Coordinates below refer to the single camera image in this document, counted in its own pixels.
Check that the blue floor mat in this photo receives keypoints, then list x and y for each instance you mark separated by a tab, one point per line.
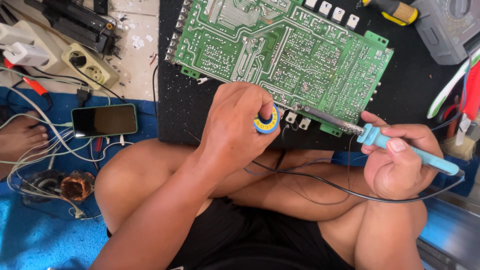
45	240

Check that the white paper scraps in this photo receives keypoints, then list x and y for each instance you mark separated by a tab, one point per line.
138	42

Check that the red test probe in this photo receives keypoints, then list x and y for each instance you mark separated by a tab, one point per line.
35	86

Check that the person's left leg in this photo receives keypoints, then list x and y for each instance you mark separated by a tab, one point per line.
131	176

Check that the white charger adapter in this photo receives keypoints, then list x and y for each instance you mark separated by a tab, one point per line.
28	54

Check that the green circuit board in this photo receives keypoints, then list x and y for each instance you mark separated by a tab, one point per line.
281	48

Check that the black power plug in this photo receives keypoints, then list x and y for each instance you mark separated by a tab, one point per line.
83	95

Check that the yellow black screwdriver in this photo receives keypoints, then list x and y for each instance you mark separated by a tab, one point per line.
397	11

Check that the person's black shorts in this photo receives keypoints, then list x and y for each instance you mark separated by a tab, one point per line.
243	240

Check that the beige power strip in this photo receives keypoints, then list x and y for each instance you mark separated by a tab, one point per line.
93	69

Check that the cream socket block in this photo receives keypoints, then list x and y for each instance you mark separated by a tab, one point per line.
41	37

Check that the person's left fingers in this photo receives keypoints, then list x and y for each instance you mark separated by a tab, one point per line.
258	101

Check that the metal panel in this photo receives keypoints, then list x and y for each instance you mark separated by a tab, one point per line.
450	232

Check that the person's right hand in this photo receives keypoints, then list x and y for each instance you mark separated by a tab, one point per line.
397	176

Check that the person's left hand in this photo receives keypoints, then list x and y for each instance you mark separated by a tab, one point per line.
228	127

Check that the blue yellow solder spool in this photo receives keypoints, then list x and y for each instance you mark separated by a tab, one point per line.
272	126

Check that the black electronic unit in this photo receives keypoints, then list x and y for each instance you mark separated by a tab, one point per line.
75	22

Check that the smartphone with green case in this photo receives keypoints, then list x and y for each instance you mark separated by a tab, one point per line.
104	120

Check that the straw bristle brush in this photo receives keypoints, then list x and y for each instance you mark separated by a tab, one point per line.
459	148

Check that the copper wound motor coil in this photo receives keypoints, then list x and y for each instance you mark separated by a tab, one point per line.
77	187

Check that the light blue soldering iron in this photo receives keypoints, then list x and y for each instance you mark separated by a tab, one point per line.
377	138

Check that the white green toothbrush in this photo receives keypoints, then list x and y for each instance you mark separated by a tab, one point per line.
450	86

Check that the black foam mat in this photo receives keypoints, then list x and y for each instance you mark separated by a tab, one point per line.
405	93

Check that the grey multimeter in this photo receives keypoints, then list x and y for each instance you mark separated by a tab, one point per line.
442	33

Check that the black motor part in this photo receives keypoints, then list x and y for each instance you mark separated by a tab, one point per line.
43	185

